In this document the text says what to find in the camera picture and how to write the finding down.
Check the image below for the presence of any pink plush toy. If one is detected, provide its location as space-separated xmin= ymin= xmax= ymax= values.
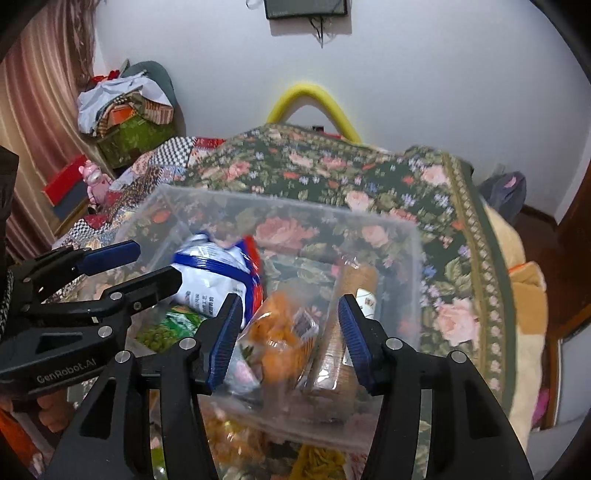
xmin=79 ymin=159 xmax=112 ymax=204

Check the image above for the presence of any yellow foam tube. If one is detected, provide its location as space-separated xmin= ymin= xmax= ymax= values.
xmin=265 ymin=82 xmax=361 ymax=144

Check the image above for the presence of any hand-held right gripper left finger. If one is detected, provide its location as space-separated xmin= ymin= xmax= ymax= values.
xmin=39 ymin=293 xmax=244 ymax=480

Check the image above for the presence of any beige blanket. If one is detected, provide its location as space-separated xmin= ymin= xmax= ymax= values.
xmin=480 ymin=203 xmax=551 ymax=444

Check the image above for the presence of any dark floral blanket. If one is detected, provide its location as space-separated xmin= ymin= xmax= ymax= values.
xmin=51 ymin=122 xmax=518 ymax=480

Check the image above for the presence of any yellow snack bag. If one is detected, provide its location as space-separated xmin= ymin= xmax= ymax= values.
xmin=295 ymin=442 xmax=357 ymax=480

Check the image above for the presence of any clear bag of corn puffs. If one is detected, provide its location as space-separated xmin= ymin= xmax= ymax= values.
xmin=240 ymin=291 xmax=324 ymax=389

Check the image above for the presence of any clear plastic container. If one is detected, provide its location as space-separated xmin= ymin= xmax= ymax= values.
xmin=111 ymin=185 xmax=423 ymax=439

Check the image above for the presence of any person's left hand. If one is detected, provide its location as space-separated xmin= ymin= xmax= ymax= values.
xmin=37 ymin=396 xmax=77 ymax=433

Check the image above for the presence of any grey backpack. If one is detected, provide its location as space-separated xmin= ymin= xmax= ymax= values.
xmin=478 ymin=171 xmax=527 ymax=227

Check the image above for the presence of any striped folded cloth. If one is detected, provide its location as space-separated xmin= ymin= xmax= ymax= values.
xmin=136 ymin=98 xmax=175 ymax=126

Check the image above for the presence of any white crumpled cloth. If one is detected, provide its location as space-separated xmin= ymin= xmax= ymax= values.
xmin=76 ymin=76 xmax=172 ymax=134

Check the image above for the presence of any patchwork quilt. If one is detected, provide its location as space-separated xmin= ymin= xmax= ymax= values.
xmin=51 ymin=136 xmax=228 ymax=252

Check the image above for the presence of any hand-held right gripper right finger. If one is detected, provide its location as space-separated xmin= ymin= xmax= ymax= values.
xmin=338 ymin=294 xmax=539 ymax=480

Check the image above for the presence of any white blue snack bag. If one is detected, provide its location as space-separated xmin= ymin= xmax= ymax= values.
xmin=173 ymin=233 xmax=264 ymax=324

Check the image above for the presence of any brown cracker packet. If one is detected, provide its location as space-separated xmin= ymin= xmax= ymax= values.
xmin=309 ymin=262 xmax=384 ymax=403

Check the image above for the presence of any brown striped curtain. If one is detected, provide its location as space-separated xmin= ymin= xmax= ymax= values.
xmin=0 ymin=0 xmax=116 ymax=260

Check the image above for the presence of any dark grey box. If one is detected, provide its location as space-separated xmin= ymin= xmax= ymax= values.
xmin=53 ymin=193 xmax=92 ymax=223

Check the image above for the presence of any black monitor cable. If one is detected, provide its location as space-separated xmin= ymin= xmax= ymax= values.
xmin=308 ymin=16 xmax=331 ymax=48

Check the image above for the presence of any orange snack bag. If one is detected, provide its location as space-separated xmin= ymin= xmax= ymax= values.
xmin=203 ymin=401 xmax=269 ymax=468

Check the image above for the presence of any red box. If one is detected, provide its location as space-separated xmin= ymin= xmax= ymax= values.
xmin=41 ymin=154 xmax=90 ymax=205

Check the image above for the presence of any green pea snack bag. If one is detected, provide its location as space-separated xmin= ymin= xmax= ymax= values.
xmin=137 ymin=305 xmax=208 ymax=355

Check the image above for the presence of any small pale snack packet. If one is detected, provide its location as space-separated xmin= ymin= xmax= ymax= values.
xmin=225 ymin=346 xmax=265 ymax=398

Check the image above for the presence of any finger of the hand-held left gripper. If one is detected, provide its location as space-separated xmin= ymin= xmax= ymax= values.
xmin=23 ymin=267 xmax=183 ymax=326
xmin=9 ymin=240 xmax=141 ymax=305

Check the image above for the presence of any wooden wardrobe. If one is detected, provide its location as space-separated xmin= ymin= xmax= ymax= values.
xmin=545 ymin=157 xmax=591 ymax=435

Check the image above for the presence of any small wall monitor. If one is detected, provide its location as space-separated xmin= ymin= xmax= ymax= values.
xmin=263 ymin=0 xmax=349 ymax=20

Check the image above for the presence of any grey cushion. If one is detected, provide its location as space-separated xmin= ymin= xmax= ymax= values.
xmin=121 ymin=60 xmax=176 ymax=108

